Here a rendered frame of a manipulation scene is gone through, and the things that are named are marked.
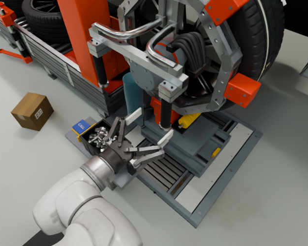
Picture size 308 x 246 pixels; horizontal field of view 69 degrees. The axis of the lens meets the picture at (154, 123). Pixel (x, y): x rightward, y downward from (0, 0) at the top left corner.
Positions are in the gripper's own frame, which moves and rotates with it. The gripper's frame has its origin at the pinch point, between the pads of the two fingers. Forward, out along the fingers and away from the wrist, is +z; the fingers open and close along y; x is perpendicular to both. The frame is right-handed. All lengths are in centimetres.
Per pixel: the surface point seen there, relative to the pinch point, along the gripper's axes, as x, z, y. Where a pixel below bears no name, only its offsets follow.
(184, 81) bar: 14.8, 8.0, 4.2
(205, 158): -65, 38, 9
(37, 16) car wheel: -33, 38, -159
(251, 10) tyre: 25.3, 36.6, 6.3
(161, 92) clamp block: 9.5, 4.6, -1.0
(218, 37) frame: 19.4, 26.6, 2.7
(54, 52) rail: -44, 26, -124
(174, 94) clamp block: 9.6, 6.5, 2.5
